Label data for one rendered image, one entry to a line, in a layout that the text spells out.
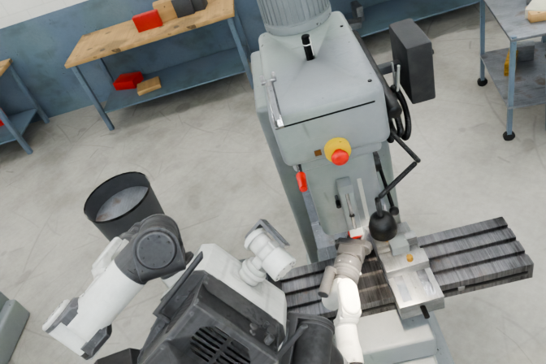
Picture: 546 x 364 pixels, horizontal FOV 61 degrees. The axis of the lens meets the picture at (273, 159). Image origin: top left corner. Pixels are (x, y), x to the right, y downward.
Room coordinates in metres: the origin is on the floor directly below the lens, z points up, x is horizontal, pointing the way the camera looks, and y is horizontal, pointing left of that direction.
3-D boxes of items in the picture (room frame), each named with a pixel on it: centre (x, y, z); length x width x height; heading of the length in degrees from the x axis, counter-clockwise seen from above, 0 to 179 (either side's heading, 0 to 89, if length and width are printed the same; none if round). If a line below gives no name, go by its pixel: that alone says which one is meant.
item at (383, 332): (1.06, -0.18, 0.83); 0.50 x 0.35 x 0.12; 172
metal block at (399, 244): (1.04, -0.31, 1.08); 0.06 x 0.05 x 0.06; 85
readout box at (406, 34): (1.31, -0.55, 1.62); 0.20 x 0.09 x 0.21; 172
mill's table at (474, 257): (1.07, -0.12, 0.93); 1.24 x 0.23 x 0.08; 82
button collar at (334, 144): (0.83, -0.15, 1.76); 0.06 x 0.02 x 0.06; 82
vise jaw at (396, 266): (0.99, -0.31, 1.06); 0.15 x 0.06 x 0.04; 85
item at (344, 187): (0.95, -0.16, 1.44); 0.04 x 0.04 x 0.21; 82
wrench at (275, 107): (0.92, -0.05, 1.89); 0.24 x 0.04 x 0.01; 174
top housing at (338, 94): (1.07, -0.18, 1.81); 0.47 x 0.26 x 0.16; 172
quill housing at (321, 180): (1.06, -0.18, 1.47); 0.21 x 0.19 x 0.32; 82
